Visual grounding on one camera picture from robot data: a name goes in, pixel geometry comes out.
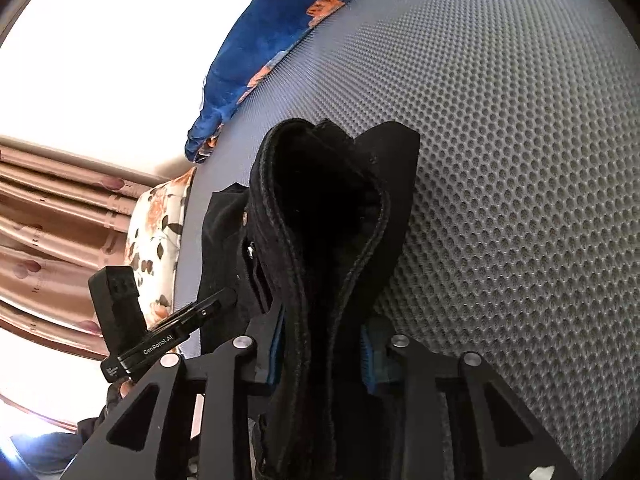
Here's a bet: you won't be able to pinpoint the white floral pillow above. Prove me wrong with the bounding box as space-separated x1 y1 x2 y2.
125 168 195 328

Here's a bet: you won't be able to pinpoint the black denim pants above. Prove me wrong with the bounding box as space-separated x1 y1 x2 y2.
198 119 420 479

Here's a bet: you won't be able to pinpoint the pink brown curtain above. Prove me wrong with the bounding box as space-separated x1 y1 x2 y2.
0 144 158 360

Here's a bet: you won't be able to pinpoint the person's left hand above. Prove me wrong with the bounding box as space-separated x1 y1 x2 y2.
118 379 134 399

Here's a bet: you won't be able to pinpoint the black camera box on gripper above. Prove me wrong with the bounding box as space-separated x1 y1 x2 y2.
88 266 146 356

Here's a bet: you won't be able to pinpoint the blue floral blanket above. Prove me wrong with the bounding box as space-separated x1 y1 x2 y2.
184 0 352 164

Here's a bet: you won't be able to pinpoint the person's left forearm dark sleeve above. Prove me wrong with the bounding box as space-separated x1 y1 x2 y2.
77 380 126 445

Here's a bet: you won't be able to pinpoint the grey mesh mattress pad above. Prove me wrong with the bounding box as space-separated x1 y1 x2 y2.
177 0 639 479

